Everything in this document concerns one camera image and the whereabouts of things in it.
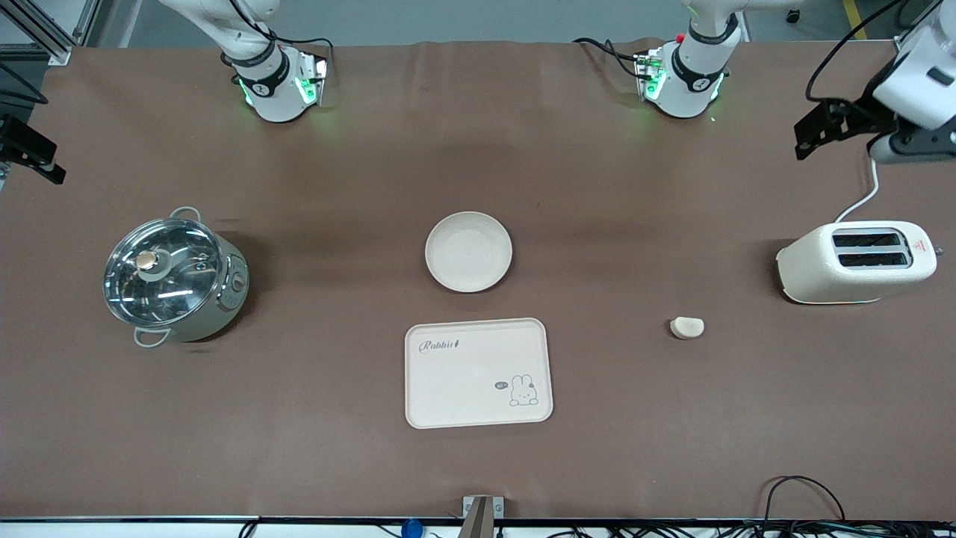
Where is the round cream plate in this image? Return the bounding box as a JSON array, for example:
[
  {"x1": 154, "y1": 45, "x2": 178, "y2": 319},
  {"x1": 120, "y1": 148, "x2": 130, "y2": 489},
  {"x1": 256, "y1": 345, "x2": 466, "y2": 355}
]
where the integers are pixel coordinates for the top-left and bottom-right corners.
[{"x1": 424, "y1": 211, "x2": 514, "y2": 294}]

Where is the cream rabbit print tray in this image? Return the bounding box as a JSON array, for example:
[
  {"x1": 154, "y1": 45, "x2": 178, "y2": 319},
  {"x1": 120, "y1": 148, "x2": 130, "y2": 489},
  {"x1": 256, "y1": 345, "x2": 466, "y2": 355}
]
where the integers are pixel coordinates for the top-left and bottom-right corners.
[{"x1": 404, "y1": 318, "x2": 554, "y2": 430}]

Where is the steel electric cooking pot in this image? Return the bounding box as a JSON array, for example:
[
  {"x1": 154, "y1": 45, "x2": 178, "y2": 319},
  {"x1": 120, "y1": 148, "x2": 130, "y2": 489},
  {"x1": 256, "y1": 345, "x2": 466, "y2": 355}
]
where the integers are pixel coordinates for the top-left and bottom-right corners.
[{"x1": 103, "y1": 207, "x2": 250, "y2": 349}]

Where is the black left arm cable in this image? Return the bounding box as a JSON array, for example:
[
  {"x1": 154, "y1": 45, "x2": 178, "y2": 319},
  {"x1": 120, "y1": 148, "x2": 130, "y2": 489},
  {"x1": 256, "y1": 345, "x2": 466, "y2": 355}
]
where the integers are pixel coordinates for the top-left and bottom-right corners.
[{"x1": 804, "y1": 0, "x2": 909, "y2": 105}]

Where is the aluminium frame profile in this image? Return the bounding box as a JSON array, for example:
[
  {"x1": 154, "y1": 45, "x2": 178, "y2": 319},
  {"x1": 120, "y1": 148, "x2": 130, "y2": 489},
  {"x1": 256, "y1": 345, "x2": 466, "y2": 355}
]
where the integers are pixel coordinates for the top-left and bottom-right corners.
[{"x1": 0, "y1": 0, "x2": 103, "y2": 66}]

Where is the cream two-slot toaster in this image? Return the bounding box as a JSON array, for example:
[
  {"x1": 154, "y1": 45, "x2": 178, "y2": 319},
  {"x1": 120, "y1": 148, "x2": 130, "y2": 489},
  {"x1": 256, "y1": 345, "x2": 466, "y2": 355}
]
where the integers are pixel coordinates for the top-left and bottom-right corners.
[{"x1": 775, "y1": 220, "x2": 943, "y2": 306}]

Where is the white toaster power cable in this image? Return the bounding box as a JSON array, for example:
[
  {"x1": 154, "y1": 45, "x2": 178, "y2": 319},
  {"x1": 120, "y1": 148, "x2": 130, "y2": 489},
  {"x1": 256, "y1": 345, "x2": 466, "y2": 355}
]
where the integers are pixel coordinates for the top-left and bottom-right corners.
[{"x1": 834, "y1": 157, "x2": 883, "y2": 223}]

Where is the metal table edge bracket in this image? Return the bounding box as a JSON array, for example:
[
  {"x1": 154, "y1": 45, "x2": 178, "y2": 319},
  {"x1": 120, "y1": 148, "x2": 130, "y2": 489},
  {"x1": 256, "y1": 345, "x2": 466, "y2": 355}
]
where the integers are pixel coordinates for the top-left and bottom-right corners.
[{"x1": 462, "y1": 495, "x2": 505, "y2": 538}]

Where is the brown table cloth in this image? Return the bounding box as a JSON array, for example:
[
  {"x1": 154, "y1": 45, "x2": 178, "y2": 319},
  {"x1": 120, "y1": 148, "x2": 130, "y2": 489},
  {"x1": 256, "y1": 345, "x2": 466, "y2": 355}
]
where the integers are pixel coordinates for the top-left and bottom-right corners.
[{"x1": 0, "y1": 37, "x2": 956, "y2": 522}]

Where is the black cable bundle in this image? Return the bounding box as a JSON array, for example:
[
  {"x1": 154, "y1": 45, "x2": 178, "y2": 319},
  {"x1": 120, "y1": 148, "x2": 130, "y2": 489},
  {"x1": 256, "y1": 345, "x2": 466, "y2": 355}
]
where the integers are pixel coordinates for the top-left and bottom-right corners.
[{"x1": 508, "y1": 522, "x2": 956, "y2": 538}]

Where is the glass pot lid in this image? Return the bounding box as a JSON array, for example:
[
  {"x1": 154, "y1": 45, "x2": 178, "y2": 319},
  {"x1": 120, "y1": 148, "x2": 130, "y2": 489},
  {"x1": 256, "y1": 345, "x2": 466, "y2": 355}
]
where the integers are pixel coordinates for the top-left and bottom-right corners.
[{"x1": 103, "y1": 217, "x2": 225, "y2": 327}]

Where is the black arm base cable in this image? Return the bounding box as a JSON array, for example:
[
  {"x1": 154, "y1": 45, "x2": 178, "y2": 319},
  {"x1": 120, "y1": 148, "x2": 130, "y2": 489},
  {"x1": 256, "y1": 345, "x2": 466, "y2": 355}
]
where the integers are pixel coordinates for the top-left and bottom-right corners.
[{"x1": 573, "y1": 37, "x2": 648, "y2": 80}]

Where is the black looped cable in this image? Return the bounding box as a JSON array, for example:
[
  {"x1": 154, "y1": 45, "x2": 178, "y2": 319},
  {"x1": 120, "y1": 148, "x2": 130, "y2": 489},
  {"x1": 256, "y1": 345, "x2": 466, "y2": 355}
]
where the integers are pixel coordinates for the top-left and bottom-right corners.
[{"x1": 762, "y1": 475, "x2": 847, "y2": 524}]

